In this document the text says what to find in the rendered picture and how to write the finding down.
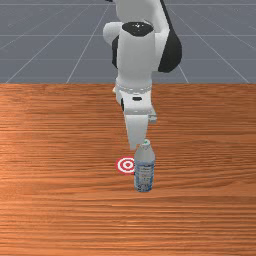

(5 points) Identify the clear plastic bottle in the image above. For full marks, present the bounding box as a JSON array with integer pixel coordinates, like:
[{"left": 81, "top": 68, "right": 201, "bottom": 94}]
[{"left": 133, "top": 139, "right": 156, "bottom": 193}]

